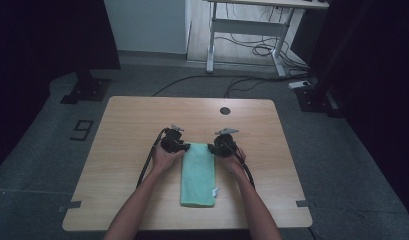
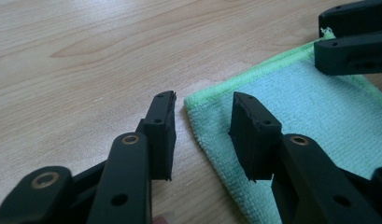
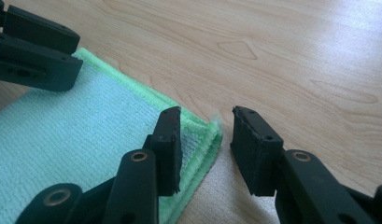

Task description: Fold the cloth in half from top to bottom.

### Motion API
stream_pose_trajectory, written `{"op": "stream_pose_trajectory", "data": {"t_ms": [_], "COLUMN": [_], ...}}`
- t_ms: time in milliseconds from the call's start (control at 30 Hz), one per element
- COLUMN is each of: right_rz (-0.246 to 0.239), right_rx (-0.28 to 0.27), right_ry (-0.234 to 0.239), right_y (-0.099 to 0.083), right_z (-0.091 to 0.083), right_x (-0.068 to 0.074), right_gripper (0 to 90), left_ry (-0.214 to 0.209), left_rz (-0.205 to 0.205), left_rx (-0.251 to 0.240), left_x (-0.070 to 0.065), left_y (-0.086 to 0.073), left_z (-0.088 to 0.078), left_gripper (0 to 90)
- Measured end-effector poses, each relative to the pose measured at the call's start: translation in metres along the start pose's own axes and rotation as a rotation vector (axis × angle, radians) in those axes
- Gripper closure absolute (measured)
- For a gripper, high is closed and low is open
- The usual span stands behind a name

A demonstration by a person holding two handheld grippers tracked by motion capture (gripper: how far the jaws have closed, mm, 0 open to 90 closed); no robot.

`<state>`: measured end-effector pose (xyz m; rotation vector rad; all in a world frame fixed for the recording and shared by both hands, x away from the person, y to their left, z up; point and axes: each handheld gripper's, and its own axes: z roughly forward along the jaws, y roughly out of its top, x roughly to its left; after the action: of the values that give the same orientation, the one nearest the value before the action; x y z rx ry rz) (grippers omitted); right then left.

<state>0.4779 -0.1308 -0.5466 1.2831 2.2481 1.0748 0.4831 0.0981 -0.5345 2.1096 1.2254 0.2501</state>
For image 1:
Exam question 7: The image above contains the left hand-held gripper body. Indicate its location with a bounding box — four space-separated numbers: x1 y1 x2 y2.
159 124 186 155

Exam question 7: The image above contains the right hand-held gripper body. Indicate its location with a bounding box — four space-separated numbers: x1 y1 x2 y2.
213 127 241 159

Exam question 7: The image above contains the green fleece towel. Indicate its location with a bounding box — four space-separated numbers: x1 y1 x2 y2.
179 142 220 208

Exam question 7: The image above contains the person's right hand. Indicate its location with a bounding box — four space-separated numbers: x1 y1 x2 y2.
221 146 248 175

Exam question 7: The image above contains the person's left hand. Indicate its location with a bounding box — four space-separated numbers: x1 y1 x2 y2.
151 143 187 177

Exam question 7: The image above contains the black tape floor marking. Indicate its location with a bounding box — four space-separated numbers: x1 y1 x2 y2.
69 119 95 142

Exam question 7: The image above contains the white power strip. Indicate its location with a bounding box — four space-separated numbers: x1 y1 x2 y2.
288 80 312 90

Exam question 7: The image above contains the grey tape strip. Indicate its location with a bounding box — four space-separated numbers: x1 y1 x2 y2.
57 200 83 214
295 198 317 209

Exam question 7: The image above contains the dark curtain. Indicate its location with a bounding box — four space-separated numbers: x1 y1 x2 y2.
307 0 409 221
0 0 122 175

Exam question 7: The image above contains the short black floor cable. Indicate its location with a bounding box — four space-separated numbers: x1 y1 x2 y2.
224 77 270 99

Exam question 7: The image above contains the long black floor cable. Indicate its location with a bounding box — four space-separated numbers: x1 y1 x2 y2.
151 74 295 98

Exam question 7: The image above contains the black stand base plate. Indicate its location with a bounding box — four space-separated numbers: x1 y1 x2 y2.
294 82 344 118
59 69 113 105

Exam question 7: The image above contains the tangle of black cables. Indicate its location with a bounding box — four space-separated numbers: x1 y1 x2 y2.
214 2 310 76

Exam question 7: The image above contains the white metal-frame desk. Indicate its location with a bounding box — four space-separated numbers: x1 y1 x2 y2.
202 0 330 78

